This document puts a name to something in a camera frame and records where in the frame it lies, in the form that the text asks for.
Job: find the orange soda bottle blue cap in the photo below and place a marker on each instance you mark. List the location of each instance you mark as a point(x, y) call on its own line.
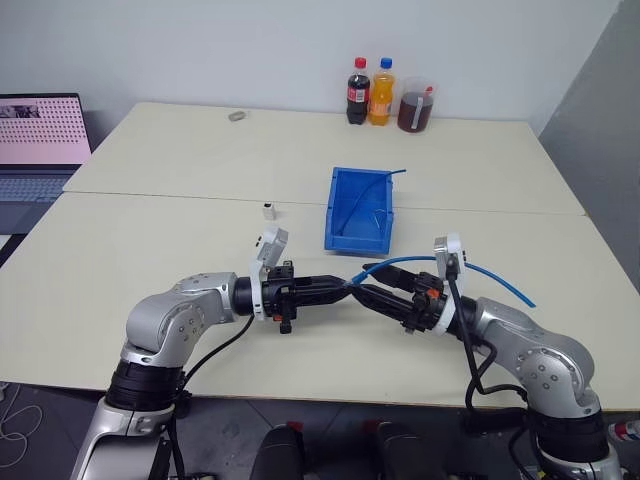
point(382, 100)

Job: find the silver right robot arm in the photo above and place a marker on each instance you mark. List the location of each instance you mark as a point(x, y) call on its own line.
point(540, 350)

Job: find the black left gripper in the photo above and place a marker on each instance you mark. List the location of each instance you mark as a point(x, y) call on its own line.
point(280, 300)

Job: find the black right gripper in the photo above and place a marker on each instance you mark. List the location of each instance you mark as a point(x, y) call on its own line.
point(427, 305)

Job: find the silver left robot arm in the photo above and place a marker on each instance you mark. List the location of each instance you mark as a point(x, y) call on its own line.
point(160, 320)

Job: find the blue plastic bin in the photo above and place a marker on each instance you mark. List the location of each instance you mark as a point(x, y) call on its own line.
point(357, 240)

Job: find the clear jug brown liquid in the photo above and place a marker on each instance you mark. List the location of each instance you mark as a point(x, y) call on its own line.
point(415, 112)

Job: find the dark rounded shape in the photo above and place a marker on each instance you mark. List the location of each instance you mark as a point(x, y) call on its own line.
point(405, 452)
point(277, 452)

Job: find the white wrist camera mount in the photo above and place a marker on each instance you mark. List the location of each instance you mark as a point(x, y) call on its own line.
point(447, 247)
point(272, 242)

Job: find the small white coupler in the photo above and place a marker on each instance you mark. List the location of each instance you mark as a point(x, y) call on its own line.
point(269, 210)

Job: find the white and red object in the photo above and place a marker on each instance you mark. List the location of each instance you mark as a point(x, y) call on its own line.
point(625, 431)

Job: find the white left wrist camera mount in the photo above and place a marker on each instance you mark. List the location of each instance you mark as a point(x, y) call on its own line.
point(272, 242)

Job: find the cola bottle red cap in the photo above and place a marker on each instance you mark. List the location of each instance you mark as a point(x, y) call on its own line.
point(358, 97)

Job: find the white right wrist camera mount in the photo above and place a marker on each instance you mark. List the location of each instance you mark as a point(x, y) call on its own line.
point(447, 247)

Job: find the open laptop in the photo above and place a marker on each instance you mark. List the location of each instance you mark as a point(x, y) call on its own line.
point(40, 130)

